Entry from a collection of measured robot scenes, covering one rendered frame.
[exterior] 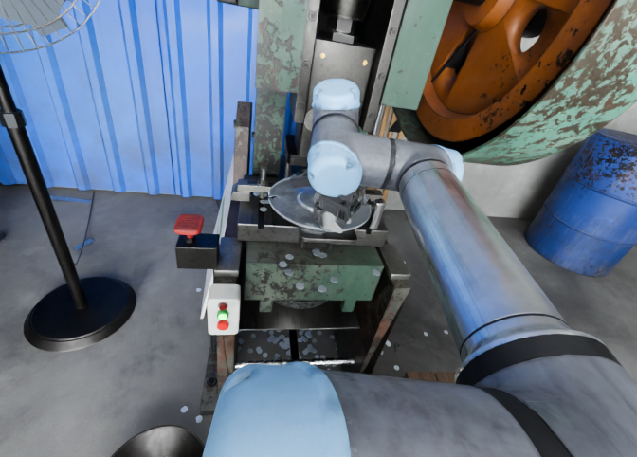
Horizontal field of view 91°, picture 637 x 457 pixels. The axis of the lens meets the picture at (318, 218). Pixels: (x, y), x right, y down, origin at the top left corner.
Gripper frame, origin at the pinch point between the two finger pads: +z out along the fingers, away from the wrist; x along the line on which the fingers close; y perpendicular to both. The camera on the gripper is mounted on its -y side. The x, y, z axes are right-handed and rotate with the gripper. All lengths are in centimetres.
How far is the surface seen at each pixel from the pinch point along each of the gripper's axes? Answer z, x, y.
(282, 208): 1.0, -0.9, -13.5
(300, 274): 17.6, -6.7, -4.5
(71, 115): 33, 7, -185
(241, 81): 24, 78, -116
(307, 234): -0.2, -4.9, -2.3
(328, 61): -28.1, 21.6, -14.4
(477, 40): -26, 56, 9
